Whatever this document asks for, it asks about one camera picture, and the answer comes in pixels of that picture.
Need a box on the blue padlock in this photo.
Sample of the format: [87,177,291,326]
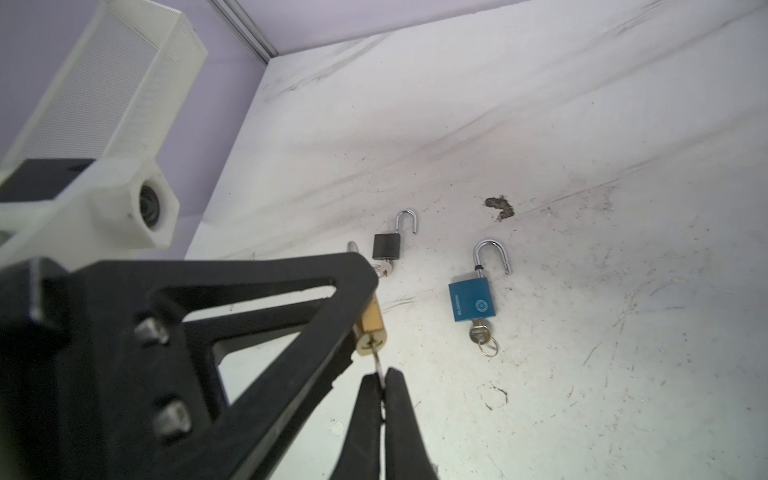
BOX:
[449,239,513,322]

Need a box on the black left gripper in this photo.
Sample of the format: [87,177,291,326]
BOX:
[1,258,70,479]

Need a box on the small key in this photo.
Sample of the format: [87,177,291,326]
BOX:
[369,341,386,391]

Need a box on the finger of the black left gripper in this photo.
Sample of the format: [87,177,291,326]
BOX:
[53,253,379,479]

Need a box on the aluminium cage frame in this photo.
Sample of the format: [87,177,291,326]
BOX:
[208,0,279,66]

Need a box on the black padlock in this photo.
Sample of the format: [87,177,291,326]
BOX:
[372,209,418,277]

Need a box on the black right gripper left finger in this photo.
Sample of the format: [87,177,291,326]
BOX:
[330,374,383,480]

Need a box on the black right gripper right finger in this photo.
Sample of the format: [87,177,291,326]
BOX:
[383,368,438,480]

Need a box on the white mesh two-tier shelf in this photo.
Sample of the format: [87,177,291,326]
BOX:
[1,1,208,169]

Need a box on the brass padlock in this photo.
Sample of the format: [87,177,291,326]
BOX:
[346,241,389,356]

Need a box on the silver key with ring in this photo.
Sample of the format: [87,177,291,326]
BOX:
[469,319,499,358]

